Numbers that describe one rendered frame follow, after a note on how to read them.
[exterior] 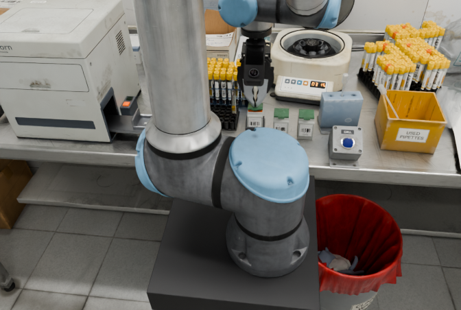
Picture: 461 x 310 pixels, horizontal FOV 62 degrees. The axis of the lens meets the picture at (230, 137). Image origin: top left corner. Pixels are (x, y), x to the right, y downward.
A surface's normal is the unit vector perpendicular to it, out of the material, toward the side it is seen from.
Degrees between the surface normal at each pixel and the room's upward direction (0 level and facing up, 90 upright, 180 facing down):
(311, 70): 90
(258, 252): 76
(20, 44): 89
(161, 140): 45
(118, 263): 0
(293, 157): 9
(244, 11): 90
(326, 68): 90
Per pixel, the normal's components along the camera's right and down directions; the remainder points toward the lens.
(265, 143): 0.08, -0.70
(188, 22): 0.61, 0.49
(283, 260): 0.31, 0.38
